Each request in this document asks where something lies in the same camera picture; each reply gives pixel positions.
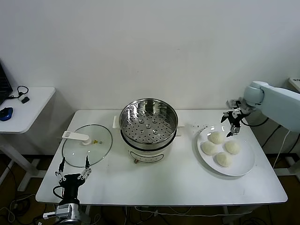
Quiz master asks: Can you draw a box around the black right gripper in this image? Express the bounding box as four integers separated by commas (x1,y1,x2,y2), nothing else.
220,107,245,138

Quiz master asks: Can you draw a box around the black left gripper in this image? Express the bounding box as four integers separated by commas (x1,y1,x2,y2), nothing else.
54,155,93,201

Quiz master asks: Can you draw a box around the white steamed baozi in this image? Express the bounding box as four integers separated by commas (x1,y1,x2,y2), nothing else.
215,151,233,168
208,131,225,145
201,141,218,156
224,140,241,155

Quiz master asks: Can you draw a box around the stainless steel steamer basket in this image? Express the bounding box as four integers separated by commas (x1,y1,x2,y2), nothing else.
113,98,186,145

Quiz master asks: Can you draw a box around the white round plate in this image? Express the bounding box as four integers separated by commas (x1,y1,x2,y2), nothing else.
196,126,255,177

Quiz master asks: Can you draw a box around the white electric cooking pot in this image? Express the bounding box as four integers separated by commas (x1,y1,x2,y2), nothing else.
120,127,182,166

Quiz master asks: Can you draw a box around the white side table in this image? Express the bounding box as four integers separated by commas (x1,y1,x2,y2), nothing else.
0,87,56,192

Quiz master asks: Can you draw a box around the blue computer mouse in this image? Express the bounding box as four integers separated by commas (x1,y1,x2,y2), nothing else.
0,107,14,122

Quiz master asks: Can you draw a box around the black laptop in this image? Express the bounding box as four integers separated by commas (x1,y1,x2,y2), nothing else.
0,60,14,106

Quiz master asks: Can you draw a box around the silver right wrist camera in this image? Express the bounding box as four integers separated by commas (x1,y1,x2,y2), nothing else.
225,99,240,109

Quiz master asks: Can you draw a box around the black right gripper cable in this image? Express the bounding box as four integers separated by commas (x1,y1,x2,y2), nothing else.
241,114,269,127

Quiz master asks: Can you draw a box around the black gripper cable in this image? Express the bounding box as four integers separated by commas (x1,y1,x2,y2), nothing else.
241,114,269,127
52,185,65,200

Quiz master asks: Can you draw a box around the glass lid white handle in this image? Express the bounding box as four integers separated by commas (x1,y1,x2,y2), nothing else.
61,124,113,168

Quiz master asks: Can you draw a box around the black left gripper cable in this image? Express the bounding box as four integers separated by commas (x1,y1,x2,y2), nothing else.
52,185,65,200

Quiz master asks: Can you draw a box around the black power cable with adapter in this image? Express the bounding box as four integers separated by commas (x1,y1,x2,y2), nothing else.
261,124,283,148

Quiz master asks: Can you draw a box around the black earphone cable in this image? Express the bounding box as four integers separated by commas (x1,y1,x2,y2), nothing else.
6,86,30,100

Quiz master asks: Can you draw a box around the white cable under table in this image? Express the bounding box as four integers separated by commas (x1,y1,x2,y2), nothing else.
135,206,254,215

